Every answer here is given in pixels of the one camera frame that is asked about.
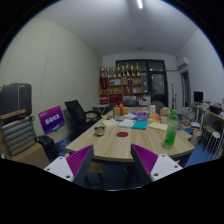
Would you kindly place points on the green drink bottle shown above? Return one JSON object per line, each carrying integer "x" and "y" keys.
{"x": 171, "y": 133}

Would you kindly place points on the blue book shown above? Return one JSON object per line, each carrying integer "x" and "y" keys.
{"x": 140, "y": 118}

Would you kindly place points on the wooden side desk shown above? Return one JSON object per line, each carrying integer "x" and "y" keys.
{"x": 215, "y": 115}

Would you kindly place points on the pink flowers in white pot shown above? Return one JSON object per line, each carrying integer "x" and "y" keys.
{"x": 165, "y": 113}

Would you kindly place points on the white air conditioner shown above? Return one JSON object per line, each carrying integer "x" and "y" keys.
{"x": 183, "y": 63}

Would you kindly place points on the teal book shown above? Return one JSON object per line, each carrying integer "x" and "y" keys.
{"x": 140, "y": 125}

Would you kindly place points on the white book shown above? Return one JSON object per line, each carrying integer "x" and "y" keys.
{"x": 126, "y": 123}

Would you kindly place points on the black suitcase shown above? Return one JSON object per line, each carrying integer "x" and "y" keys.
{"x": 15, "y": 99}

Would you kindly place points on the black bag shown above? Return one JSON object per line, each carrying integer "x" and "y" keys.
{"x": 48, "y": 146}

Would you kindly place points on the pink box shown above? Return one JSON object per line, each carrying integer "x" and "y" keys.
{"x": 140, "y": 113}

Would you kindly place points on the black office chair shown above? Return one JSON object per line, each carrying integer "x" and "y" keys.
{"x": 76, "y": 115}

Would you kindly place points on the wooden shelf unit with trophies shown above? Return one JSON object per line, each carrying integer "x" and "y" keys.
{"x": 121, "y": 86}

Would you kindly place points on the yellow gift box red ribbon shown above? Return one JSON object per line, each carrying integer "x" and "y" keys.
{"x": 120, "y": 110}

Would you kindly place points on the orange upright box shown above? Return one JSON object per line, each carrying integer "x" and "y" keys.
{"x": 152, "y": 110}

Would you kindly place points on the black computer monitor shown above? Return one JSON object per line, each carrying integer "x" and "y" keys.
{"x": 198, "y": 96}

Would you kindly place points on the pale yellow book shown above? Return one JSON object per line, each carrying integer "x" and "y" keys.
{"x": 157, "y": 126}
{"x": 110, "y": 122}

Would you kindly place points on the orange book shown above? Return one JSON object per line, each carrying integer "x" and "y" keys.
{"x": 154, "y": 118}

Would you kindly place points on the flat round red coaster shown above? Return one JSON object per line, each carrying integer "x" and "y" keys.
{"x": 122, "y": 134}

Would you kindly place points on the purple sign board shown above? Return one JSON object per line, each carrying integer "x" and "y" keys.
{"x": 51, "y": 119}

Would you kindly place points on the steel cup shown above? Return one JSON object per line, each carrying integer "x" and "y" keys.
{"x": 99, "y": 130}

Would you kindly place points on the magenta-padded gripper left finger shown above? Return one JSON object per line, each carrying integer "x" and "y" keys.
{"x": 58, "y": 166}

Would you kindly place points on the black framed glass door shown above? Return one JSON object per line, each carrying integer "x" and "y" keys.
{"x": 157, "y": 83}

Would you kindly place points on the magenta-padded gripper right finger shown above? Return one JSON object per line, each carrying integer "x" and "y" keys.
{"x": 163, "y": 166}

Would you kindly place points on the ceiling tube light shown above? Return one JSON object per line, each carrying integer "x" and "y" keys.
{"x": 139, "y": 3}

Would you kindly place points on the grey ribbed cushion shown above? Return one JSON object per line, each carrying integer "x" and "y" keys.
{"x": 18, "y": 136}

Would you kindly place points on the white round stool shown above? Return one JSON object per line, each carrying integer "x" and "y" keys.
{"x": 213, "y": 136}

